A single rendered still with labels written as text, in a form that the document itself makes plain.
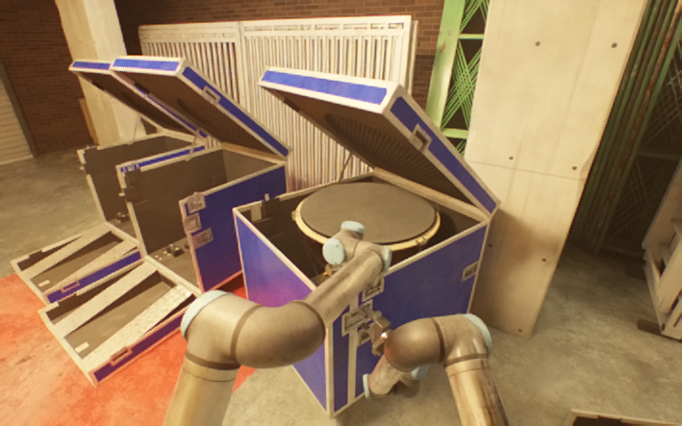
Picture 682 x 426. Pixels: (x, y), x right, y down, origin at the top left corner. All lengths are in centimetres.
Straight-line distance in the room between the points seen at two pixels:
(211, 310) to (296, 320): 17
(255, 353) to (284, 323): 7
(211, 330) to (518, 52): 196
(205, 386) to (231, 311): 14
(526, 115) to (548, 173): 35
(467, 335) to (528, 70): 155
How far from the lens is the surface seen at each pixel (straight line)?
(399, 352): 98
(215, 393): 76
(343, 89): 144
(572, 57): 216
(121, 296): 322
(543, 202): 232
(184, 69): 233
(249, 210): 223
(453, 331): 97
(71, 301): 339
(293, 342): 68
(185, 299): 286
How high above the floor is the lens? 189
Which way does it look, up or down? 27 degrees down
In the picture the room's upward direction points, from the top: straight up
